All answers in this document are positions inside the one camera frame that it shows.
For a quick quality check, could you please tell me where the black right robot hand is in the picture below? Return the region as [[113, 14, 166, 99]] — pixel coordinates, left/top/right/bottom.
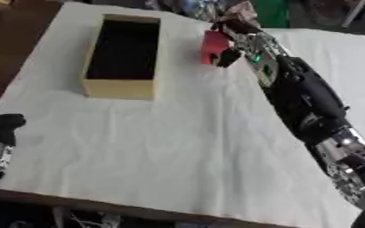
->
[[208, 18, 265, 69]]

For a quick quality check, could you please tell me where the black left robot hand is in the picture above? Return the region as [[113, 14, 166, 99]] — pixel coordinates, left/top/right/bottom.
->
[[0, 113, 28, 147]]

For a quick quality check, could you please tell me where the red rectangular block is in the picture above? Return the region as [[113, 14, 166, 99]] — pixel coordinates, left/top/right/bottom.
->
[[198, 29, 232, 66]]

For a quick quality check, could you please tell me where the tan cardboard box black inside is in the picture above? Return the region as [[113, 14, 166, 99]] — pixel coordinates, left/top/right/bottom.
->
[[79, 13, 163, 102]]

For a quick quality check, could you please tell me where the patterned bag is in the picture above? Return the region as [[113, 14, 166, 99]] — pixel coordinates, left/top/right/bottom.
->
[[177, 0, 261, 23]]

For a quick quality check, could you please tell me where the green object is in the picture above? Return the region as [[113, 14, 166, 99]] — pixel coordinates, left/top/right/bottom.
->
[[249, 0, 292, 29]]

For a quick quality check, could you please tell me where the white rod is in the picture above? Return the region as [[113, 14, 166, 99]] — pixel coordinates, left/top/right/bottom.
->
[[339, 0, 365, 29]]

